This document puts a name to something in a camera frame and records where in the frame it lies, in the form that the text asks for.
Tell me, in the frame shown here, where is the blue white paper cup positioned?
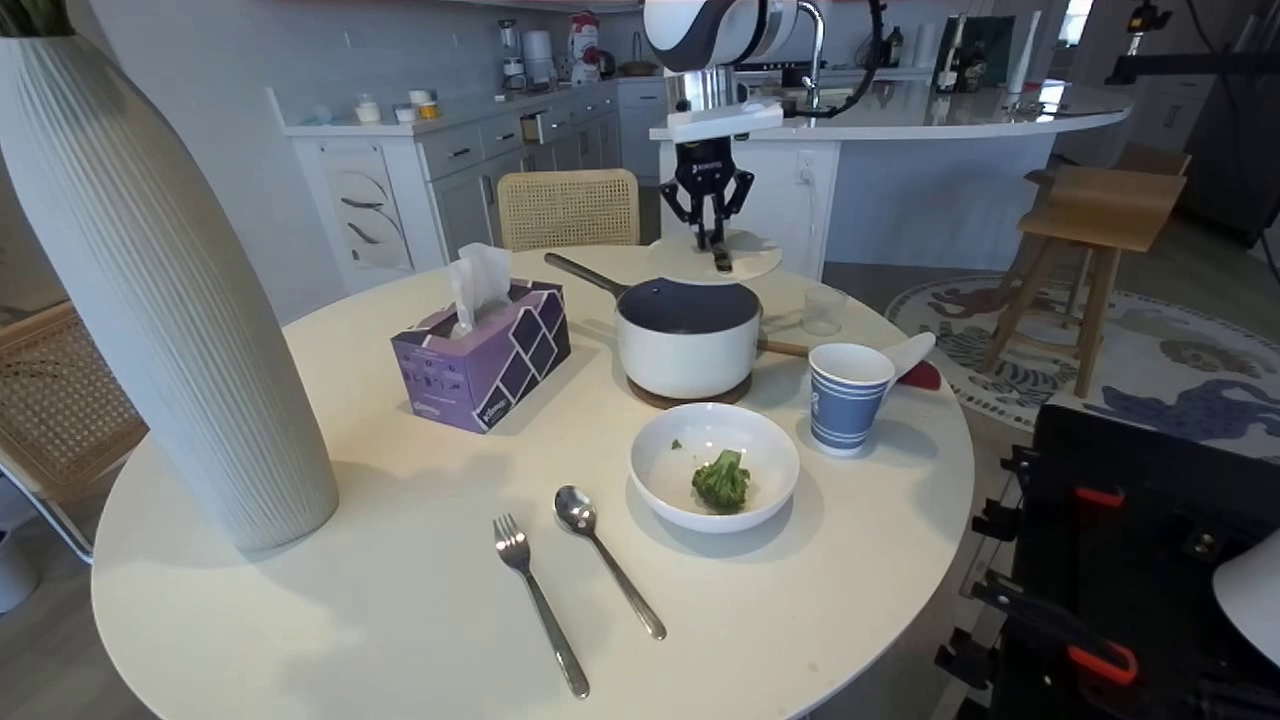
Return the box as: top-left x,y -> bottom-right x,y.
807,342 -> 894,455

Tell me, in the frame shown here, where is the patterned round rug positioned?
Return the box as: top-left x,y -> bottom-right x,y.
889,279 -> 1280,458

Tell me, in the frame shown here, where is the white kitchen island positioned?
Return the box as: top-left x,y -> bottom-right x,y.
647,81 -> 1132,282

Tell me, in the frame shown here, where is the woven cane chair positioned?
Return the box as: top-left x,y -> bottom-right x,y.
0,299 -> 148,561

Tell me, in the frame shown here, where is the red silicone spatula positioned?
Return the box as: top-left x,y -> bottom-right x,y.
758,335 -> 943,397

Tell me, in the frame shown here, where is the beige upholstered chair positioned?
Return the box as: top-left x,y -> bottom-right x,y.
496,169 -> 639,248

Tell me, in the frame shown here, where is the white ceramic bowl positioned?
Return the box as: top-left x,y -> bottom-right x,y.
628,402 -> 800,536

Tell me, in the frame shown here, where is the white pot with handle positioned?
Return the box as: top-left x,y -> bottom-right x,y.
547,252 -> 765,383

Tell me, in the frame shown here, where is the silver spoon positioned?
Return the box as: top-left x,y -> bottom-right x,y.
553,485 -> 668,639

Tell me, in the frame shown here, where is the black equipment cart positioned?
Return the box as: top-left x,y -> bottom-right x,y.
936,408 -> 1280,720

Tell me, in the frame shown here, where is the white ribbed floor vase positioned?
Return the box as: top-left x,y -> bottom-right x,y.
0,37 -> 339,551

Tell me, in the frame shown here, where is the silver fork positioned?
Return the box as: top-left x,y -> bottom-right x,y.
491,517 -> 591,694

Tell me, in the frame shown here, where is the white paper napkin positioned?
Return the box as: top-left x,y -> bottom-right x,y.
758,282 -> 925,352

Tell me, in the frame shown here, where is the purple tissue box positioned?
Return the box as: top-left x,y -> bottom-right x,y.
393,245 -> 571,431

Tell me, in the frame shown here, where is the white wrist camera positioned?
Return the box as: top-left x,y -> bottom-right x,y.
663,101 -> 785,144

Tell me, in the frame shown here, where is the round wooden trivet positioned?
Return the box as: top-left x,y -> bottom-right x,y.
628,376 -> 750,408

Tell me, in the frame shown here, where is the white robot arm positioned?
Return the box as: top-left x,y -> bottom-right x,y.
642,0 -> 797,252

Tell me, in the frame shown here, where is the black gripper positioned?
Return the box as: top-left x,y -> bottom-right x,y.
660,139 -> 756,248

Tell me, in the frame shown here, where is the green broccoli piece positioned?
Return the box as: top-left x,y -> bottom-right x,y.
693,447 -> 750,512

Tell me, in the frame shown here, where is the white kitchen cabinet counter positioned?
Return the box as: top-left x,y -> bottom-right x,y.
270,76 -> 668,291

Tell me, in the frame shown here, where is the wooden bar stool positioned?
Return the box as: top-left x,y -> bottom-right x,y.
988,163 -> 1183,397

